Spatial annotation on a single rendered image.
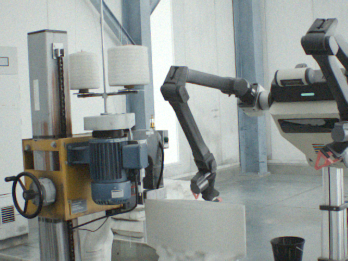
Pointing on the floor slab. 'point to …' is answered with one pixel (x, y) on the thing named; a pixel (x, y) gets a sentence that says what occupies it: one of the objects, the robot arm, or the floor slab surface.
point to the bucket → (287, 248)
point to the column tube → (50, 133)
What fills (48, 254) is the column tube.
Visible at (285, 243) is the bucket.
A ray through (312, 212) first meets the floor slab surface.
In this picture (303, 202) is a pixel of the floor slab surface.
